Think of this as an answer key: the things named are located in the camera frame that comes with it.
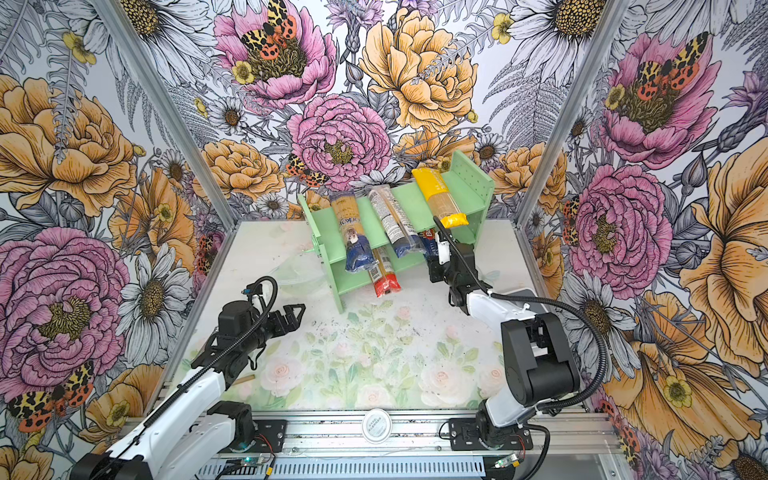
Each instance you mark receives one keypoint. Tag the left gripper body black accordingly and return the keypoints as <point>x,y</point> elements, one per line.
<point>268,330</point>

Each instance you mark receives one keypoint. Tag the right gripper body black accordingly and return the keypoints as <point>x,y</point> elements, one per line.
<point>441,272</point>

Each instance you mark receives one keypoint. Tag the blue Barilla spaghetti box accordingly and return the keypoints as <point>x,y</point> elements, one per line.
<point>430,244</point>

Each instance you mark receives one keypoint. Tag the clear white-label spaghetti bag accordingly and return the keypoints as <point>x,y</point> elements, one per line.
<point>400,232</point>

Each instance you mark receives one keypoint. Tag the red spaghetti bag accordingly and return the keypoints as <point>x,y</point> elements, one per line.
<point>383,275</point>

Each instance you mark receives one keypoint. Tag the yellow spaghetti bag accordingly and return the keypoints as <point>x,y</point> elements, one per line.
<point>439,198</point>

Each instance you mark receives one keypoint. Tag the blue-bottom Arko spaghetti bag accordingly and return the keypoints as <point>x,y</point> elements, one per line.
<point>359,254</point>

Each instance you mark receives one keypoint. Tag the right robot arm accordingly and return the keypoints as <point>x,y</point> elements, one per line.
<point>536,364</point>

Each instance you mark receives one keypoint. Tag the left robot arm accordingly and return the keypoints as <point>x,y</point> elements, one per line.
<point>195,422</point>

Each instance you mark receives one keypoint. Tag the green wooden shelf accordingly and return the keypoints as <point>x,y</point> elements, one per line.
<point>471,188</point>

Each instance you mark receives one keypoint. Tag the small wooden stick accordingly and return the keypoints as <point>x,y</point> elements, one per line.
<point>245,379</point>

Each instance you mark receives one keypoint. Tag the white round lid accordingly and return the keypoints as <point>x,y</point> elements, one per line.
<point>376,426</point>

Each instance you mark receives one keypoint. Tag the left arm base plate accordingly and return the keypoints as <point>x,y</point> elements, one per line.
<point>264,436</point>

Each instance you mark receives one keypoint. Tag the aluminium front rail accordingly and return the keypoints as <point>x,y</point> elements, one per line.
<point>339,434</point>

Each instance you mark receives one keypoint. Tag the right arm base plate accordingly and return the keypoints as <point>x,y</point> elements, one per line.
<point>472,434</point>

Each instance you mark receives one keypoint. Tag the white vented cable duct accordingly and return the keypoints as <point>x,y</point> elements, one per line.
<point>384,467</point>

